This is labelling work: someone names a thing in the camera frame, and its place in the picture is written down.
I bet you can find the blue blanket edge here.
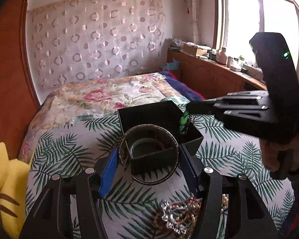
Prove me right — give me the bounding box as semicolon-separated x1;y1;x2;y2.
159;71;205;101

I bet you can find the cardboard box on cabinet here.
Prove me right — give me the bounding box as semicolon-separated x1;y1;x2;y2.
182;43;211;56

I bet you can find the palm leaf print cloth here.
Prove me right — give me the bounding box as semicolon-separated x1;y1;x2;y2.
25;112;294;238

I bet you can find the yellow plush toy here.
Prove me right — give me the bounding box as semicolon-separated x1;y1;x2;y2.
0;142;30;238

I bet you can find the pink bottle on sill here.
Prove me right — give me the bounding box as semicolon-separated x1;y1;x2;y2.
216;47;228;65

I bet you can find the person's right hand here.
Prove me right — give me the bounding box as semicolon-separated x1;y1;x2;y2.
259;135;299;171

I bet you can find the black open jewelry box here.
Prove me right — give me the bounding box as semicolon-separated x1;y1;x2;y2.
118;100;204;176

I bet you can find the circle pattern sheer curtain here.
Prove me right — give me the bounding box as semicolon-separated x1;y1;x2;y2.
29;0;166;88

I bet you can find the pale green jade bangle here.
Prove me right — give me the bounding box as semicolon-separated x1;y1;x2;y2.
129;138;165;158

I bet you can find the blue paper bag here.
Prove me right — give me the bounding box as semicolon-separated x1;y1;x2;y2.
162;59;181;71

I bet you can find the floral bedspread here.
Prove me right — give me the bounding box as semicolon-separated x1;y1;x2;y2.
19;73;189;163

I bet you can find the wooden side cabinet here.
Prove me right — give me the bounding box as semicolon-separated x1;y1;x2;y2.
167;50;267;99

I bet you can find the white pearl necklace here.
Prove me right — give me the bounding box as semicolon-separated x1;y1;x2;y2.
151;194;230;239

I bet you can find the wide metal cuff bangle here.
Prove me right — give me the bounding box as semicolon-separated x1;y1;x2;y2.
118;124;179;186

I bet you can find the window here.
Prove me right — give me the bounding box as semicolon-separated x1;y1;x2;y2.
213;0;299;79

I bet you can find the wooden wardrobe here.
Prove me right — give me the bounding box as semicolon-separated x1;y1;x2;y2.
0;0;39;159

